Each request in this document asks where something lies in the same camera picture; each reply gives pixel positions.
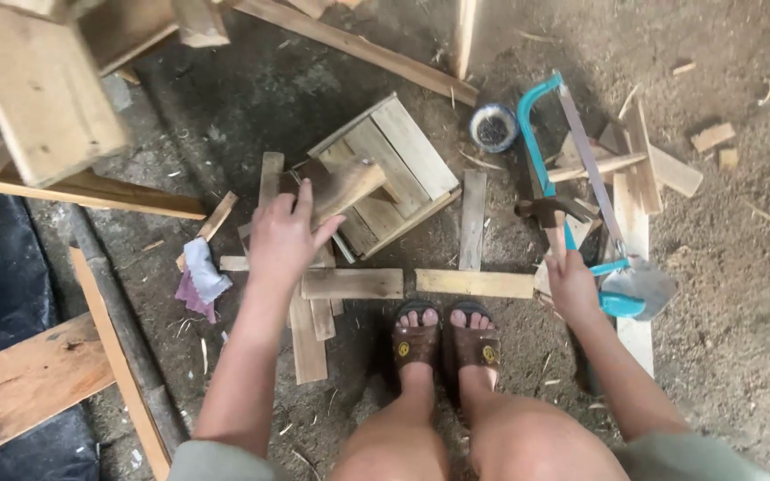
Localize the person's left hand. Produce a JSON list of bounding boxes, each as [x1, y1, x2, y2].
[[249, 178, 348, 282]]

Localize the person's right hand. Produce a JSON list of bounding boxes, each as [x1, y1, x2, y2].
[[544, 230, 604, 323]]

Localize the hammer with wooden handle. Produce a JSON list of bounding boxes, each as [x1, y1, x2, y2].
[[514, 196, 598, 265]]

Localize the weathered small wooden block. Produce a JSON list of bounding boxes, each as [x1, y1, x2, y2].
[[290, 158, 388, 231]]

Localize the pale yellow wooden slat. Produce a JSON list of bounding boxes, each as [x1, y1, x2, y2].
[[415, 269, 536, 300]]

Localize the grey metal trowel blade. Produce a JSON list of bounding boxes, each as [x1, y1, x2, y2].
[[601, 255, 679, 322]]

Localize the short grey wooden slat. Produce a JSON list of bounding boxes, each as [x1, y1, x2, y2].
[[459, 170, 487, 272]]

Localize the thin pale wooden strip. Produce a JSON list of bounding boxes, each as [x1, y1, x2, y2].
[[547, 151, 648, 184]]

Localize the long white wooden board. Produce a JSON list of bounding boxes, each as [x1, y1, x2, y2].
[[612, 172, 655, 379]]

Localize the brown right sandal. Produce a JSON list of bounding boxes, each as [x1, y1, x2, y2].
[[443, 301, 502, 395]]

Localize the brown sandal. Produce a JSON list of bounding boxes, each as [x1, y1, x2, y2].
[[443, 301, 502, 395], [390, 299, 442, 391]]

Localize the slanted tan wooden offcut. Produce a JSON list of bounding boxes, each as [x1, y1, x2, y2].
[[623, 100, 664, 216]]

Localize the blue white bowl of nails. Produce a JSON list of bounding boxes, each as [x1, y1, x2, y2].
[[469, 103, 520, 154]]

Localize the flat rectangular wooden offcut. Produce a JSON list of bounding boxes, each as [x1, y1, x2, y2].
[[648, 143, 704, 199]]

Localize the brown left sandal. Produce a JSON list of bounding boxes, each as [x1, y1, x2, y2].
[[390, 299, 442, 391]]

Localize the person's right leg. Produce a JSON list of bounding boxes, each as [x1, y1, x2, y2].
[[450, 309, 630, 481]]

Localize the person's leg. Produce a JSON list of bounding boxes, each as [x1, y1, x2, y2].
[[326, 309, 451, 481], [450, 309, 630, 481]]

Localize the small slatted wooden crate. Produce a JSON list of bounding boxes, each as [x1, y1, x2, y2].
[[289, 92, 463, 261]]

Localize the small wooden chip block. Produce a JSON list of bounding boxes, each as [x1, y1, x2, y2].
[[690, 122, 737, 154]]

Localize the brown wooden slat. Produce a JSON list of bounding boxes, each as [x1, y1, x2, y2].
[[301, 268, 405, 301]]

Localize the grey green shorts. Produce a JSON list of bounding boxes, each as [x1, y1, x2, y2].
[[166, 431, 770, 481]]

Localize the upright pale wooden board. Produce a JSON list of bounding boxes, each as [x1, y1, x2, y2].
[[452, 0, 479, 81]]

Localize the person's left leg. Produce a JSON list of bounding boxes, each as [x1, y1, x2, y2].
[[326, 309, 451, 481]]

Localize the short stubby wooden slat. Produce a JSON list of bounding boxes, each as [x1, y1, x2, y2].
[[309, 298, 337, 342]]

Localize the long worn wooden slat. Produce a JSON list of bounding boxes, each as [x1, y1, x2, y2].
[[288, 294, 329, 386]]

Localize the long pale wooden plank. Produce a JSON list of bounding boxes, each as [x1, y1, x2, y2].
[[233, 0, 480, 108]]

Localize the narrow wooden slat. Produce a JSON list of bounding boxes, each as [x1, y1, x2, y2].
[[258, 151, 286, 208]]

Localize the thin wooden stick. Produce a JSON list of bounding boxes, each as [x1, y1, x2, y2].
[[175, 191, 239, 272]]

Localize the purple and white cloth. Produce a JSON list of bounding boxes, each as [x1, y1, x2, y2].
[[174, 236, 233, 326]]

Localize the dark round pole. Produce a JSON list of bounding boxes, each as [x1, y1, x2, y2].
[[64, 204, 190, 462]]

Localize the long angled wooden beam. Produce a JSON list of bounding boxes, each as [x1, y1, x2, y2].
[[68, 246, 172, 481]]

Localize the long wooden batten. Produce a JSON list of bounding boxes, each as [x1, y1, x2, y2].
[[0, 167, 207, 221]]

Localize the plywood board piece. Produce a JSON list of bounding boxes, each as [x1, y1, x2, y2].
[[78, 0, 180, 76]]

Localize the large plywood box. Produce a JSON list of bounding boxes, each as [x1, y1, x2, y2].
[[0, 0, 130, 192]]

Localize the wide reddish wooden plank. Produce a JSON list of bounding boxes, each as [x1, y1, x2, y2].
[[0, 311, 116, 470]]

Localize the blue frame hacksaw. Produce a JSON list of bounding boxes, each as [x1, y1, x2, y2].
[[516, 71, 647, 319]]

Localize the square wooden post end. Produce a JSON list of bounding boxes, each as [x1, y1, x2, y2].
[[171, 0, 231, 49]]

